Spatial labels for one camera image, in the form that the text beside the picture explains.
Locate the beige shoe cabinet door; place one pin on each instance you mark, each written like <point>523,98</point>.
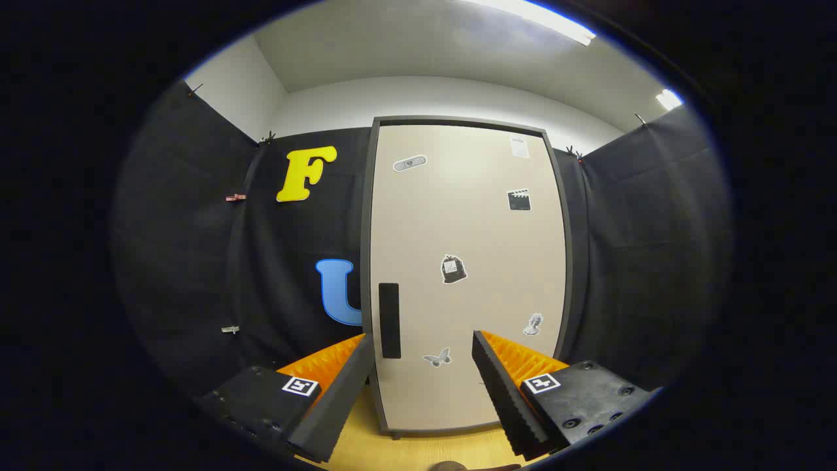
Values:
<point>458,216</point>

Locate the black backdrop cloth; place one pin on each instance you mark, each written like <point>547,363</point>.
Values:
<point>196,248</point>

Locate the long ceiling light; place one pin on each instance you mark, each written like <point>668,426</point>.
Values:
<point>533,17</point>

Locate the small ceiling light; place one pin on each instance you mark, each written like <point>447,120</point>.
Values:
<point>668,99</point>

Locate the black cloth clip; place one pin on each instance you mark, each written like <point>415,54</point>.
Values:
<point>639,119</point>
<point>574,154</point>
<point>267,138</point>
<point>195,89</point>

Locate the grey shoe cabinet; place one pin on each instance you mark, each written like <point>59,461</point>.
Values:
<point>366,216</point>

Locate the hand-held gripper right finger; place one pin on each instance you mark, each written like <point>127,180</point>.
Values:
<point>507,399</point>

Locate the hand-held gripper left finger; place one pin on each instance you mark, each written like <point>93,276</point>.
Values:
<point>340,399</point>

